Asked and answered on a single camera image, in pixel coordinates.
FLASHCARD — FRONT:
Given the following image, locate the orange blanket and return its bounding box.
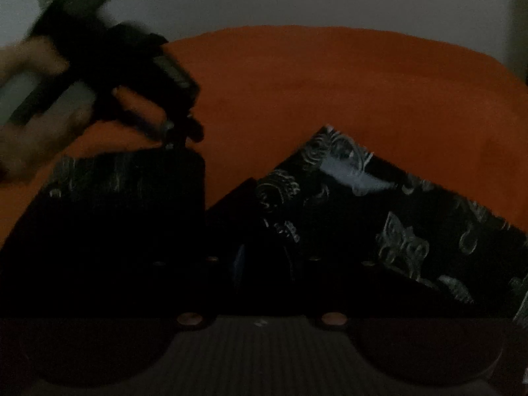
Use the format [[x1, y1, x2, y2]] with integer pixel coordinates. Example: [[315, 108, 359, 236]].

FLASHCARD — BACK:
[[0, 25, 528, 252]]

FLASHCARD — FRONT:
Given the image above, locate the black patterned garment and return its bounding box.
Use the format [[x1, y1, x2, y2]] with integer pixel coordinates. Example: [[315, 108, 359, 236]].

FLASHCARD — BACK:
[[0, 124, 528, 326]]

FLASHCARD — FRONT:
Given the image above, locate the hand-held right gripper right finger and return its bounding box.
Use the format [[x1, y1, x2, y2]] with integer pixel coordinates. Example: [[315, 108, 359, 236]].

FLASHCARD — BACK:
[[280, 245, 491, 331]]

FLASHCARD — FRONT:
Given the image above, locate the person's left hand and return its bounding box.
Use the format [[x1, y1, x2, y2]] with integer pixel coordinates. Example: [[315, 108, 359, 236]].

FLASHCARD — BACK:
[[0, 39, 97, 183]]

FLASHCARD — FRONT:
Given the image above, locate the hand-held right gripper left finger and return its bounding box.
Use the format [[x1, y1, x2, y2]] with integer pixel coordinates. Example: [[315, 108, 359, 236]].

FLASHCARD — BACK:
[[37, 245, 248, 331]]

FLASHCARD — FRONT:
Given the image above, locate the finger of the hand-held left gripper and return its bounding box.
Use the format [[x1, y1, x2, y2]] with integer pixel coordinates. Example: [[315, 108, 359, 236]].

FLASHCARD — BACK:
[[183, 113, 204, 142], [162, 121, 186, 149]]

